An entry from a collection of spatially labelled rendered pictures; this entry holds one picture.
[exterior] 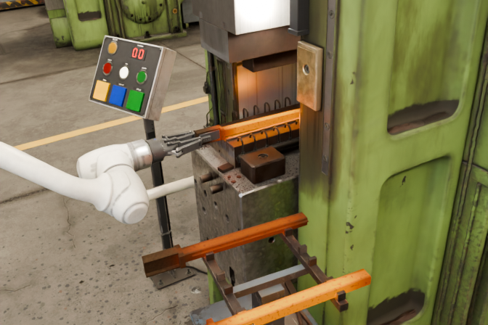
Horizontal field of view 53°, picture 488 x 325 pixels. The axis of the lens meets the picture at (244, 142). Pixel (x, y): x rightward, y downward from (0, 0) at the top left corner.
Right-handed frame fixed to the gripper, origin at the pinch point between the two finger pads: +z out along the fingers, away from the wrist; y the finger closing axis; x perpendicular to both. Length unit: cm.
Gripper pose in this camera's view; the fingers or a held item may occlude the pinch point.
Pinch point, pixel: (208, 135)
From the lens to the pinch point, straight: 159.4
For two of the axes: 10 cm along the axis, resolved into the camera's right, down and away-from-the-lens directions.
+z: 8.8, -2.7, 4.0
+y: 4.8, 3.9, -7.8
